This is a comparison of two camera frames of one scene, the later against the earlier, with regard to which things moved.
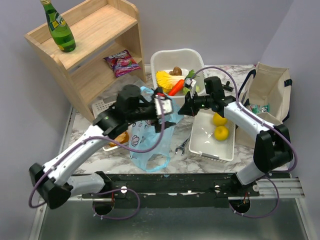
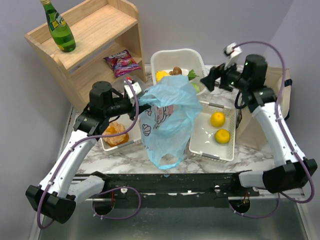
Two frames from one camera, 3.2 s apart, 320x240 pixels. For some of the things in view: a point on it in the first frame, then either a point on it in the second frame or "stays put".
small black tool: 227,87 stays put
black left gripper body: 155,109 to 133,110
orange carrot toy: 176,87 to 191,75
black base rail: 173,190 stays put
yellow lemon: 218,120 stays put
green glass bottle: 61,31 stays put
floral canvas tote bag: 266,96 stays put
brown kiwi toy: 177,71 stays put
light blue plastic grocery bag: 149,149 to 167,126
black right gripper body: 191,102 to 223,78
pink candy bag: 122,63 stays put
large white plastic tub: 186,59 stays put
